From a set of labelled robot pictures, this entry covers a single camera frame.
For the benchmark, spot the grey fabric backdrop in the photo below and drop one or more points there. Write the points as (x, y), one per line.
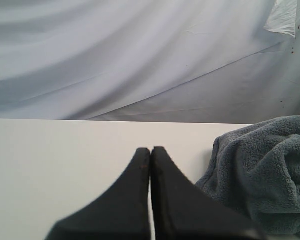
(196, 61)

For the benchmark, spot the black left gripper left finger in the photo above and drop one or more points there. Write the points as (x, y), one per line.
(120, 213)

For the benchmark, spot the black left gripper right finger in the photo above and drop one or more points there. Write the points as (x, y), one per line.
(182, 211)

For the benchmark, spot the grey fleece towel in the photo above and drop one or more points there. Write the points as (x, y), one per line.
(255, 171)

